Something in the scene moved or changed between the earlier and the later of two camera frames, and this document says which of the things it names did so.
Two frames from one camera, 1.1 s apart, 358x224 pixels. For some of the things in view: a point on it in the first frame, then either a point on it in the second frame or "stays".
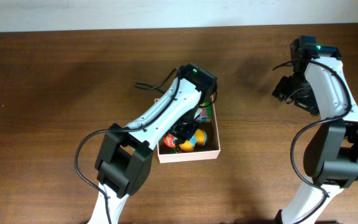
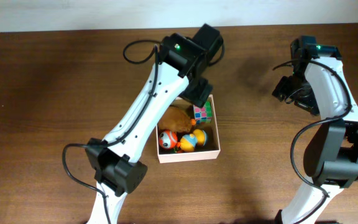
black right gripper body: [296, 88] stays
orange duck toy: [200, 137] stays
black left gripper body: [187, 128] to [199, 94]
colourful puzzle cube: [204, 114] stays
